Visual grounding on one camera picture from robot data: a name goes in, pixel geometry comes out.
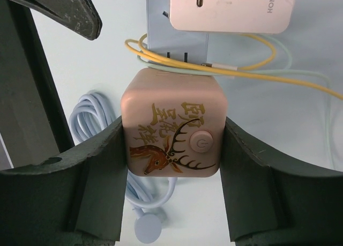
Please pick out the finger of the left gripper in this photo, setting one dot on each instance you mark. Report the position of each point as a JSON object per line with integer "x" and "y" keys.
{"x": 79, "y": 16}

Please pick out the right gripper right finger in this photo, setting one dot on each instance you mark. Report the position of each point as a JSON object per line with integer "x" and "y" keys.
{"x": 272, "y": 198}

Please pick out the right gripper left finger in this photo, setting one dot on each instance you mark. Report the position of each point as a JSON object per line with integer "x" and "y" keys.
{"x": 75, "y": 198}

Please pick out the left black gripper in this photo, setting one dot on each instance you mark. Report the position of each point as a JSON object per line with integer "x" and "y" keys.
{"x": 33, "y": 123}

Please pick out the pink deer cube socket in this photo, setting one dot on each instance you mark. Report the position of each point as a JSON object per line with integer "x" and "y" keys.
{"x": 173, "y": 124}

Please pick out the white Honor charger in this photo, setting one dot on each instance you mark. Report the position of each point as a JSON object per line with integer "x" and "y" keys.
{"x": 231, "y": 16}

